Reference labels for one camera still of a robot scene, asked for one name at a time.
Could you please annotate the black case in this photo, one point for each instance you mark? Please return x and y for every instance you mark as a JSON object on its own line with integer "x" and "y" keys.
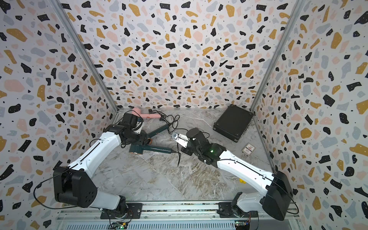
{"x": 233, "y": 123}

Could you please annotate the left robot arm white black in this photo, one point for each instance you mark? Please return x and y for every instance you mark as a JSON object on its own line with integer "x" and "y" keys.
{"x": 73, "y": 184}

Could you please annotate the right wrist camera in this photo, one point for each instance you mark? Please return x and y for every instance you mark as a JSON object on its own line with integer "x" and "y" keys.
{"x": 180, "y": 139}

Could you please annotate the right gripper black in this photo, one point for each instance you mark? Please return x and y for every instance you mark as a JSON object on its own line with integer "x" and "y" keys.
{"x": 186, "y": 151}

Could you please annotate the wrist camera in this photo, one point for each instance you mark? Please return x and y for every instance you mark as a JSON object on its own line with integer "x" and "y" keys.
{"x": 131, "y": 120}
{"x": 180, "y": 139}

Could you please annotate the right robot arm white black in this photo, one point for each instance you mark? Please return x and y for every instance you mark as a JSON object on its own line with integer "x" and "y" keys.
{"x": 273, "y": 191}

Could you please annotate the pink hair dryer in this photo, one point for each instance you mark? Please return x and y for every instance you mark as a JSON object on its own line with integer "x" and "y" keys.
{"x": 138, "y": 112}

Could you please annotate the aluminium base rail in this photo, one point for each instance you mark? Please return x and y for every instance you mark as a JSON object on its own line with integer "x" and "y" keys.
{"x": 178, "y": 215}

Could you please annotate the small card box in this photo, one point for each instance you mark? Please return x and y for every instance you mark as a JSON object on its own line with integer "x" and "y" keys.
{"x": 248, "y": 149}

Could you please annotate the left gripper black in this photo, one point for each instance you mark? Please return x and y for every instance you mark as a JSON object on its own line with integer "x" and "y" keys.
{"x": 143, "y": 138}

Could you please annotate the green hair dryer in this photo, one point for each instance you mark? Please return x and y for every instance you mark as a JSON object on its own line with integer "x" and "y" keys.
{"x": 139, "y": 149}
{"x": 158, "y": 130}

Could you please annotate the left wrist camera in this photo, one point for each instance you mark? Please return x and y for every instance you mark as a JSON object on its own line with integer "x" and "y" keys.
{"x": 131, "y": 120}

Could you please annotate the green circuit board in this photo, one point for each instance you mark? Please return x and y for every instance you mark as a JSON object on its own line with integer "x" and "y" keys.
{"x": 119, "y": 225}

